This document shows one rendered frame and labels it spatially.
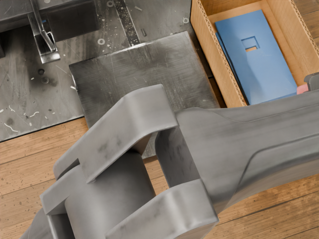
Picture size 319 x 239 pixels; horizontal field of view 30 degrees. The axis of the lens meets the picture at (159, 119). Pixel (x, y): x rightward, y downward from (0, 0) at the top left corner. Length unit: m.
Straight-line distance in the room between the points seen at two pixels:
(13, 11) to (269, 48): 0.34
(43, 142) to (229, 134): 0.46
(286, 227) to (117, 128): 0.43
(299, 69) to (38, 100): 0.35
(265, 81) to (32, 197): 0.34
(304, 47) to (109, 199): 0.47
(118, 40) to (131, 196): 0.47
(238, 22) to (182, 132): 0.51
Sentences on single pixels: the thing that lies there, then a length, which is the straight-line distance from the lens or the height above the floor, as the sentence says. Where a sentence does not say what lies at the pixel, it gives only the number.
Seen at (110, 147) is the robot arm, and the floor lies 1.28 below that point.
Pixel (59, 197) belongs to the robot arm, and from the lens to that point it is 0.41.
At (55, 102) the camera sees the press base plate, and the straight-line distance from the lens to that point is 0.81.
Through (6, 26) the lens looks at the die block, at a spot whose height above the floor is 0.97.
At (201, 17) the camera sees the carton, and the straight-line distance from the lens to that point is 0.79.
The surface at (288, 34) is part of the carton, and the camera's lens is 0.84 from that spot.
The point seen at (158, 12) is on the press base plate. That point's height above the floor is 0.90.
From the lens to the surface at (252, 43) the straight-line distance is 0.84.
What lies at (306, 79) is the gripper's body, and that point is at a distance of 0.61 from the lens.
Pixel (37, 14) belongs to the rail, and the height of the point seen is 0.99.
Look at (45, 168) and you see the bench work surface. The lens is 0.77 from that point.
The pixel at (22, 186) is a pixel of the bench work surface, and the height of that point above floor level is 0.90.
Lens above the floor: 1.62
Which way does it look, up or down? 66 degrees down
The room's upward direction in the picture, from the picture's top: 1 degrees clockwise
